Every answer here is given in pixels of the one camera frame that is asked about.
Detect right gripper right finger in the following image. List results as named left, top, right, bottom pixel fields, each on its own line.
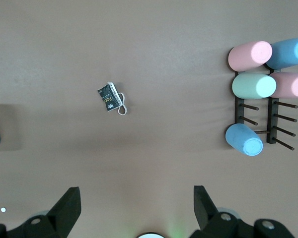
left=188, top=185, right=297, bottom=238

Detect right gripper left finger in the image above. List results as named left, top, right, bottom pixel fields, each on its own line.
left=0, top=186, right=81, bottom=238

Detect black wrapper with white loop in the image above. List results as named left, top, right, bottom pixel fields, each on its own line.
left=97, top=81, right=128, bottom=117

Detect blue plastic cup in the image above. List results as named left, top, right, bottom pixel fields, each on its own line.
left=265, top=37, right=298, bottom=70
left=224, top=123, right=264, bottom=157

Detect dark wooden cup rack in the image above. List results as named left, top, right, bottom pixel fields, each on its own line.
left=234, top=66, right=298, bottom=151

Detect green plastic cup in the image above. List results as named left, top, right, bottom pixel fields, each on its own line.
left=231, top=73, right=277, bottom=100

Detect pink plastic cup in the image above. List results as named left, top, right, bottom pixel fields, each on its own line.
left=269, top=72, right=298, bottom=99
left=227, top=41, right=273, bottom=73

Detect brown table cover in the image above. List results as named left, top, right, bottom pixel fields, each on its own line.
left=0, top=0, right=298, bottom=238

